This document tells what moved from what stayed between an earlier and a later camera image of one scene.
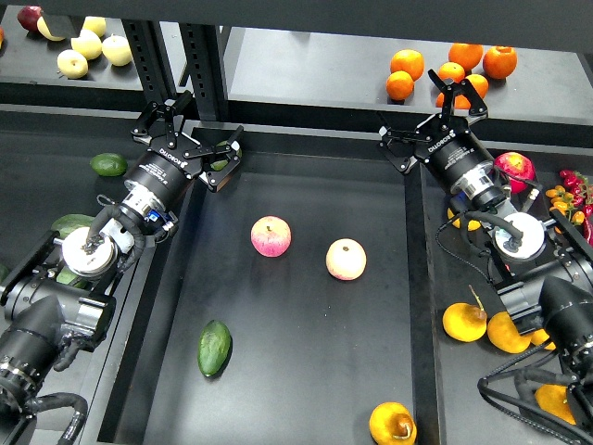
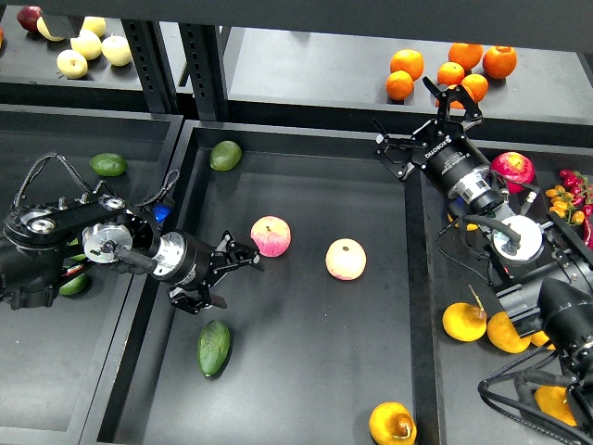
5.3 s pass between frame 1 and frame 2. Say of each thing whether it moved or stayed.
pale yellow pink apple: stayed
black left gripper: moved
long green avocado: stayed
